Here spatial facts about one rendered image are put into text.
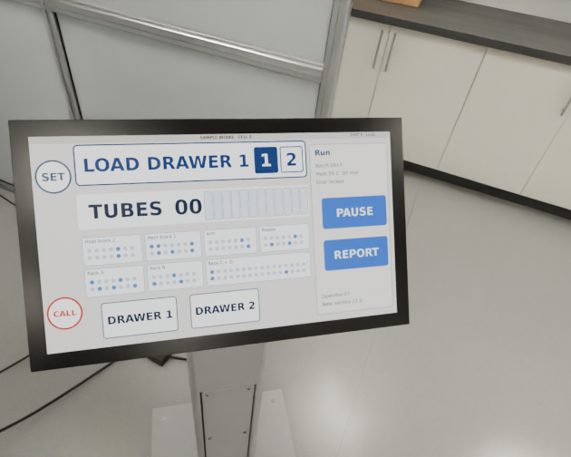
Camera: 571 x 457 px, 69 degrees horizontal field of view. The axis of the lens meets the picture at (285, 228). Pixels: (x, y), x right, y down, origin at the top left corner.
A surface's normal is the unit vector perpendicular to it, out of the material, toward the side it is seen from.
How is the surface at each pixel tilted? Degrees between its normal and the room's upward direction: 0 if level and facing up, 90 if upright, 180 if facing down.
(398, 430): 0
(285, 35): 90
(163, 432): 5
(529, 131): 90
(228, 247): 50
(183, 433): 5
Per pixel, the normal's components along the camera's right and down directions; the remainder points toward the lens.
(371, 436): 0.10, -0.73
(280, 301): 0.22, 0.04
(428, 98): -0.39, 0.59
